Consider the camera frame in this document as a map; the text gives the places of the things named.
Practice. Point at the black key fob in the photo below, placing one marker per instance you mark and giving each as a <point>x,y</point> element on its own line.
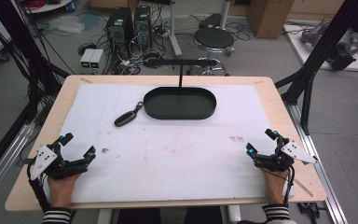
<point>126,118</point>

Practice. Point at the person's left leg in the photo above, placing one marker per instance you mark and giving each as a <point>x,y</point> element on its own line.
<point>138,216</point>

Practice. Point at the white table leg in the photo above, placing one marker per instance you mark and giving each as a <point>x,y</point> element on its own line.
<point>104,216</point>
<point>234,214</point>

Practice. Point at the person's right hand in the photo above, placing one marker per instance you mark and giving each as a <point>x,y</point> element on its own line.
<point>273,186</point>

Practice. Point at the white desk stand leg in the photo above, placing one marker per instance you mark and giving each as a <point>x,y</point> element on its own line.
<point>173,31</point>

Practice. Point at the slim black computer tower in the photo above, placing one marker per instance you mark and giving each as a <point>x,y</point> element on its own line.
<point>142,26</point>

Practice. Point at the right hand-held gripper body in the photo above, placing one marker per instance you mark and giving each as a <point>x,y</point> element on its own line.
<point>279,160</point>

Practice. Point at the white power supply box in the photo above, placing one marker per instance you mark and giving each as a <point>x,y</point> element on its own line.
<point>86,58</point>
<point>97,58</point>

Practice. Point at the person's right leg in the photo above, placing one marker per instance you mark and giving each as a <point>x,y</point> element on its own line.
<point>202,216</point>

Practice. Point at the large black computer tower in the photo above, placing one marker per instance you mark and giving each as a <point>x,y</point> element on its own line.
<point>119,31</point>

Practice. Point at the white floor platform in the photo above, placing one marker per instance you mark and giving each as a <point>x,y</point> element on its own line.
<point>301,49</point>

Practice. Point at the aluminium floor rail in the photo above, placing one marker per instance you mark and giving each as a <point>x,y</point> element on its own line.
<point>315,155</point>
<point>3,166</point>

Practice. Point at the black clamp under table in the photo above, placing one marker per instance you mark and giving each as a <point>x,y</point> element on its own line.
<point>309,211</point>

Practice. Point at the black round stool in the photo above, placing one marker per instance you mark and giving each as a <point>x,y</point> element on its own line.
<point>213,39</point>

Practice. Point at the grey machine on platform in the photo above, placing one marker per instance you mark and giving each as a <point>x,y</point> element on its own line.
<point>341,49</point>

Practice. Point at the black metal frame stand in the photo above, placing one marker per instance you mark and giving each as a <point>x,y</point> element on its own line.
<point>320,46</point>
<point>18,40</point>

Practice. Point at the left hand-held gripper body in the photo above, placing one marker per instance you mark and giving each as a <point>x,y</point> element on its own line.
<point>59,166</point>

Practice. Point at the person's left hand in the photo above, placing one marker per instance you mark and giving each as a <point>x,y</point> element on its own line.
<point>61,190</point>

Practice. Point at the black oval tray stand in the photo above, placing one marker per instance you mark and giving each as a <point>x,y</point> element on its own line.
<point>180,104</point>

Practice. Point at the white table mat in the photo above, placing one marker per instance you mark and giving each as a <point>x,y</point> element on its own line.
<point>174,161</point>

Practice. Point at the person's leg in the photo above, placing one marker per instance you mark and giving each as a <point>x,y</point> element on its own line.
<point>138,216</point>
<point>202,216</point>

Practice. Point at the clear plastic bag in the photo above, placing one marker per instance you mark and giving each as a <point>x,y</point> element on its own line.
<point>66,24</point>

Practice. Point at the brown cardboard box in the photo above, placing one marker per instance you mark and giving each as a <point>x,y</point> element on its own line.
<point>268,17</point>

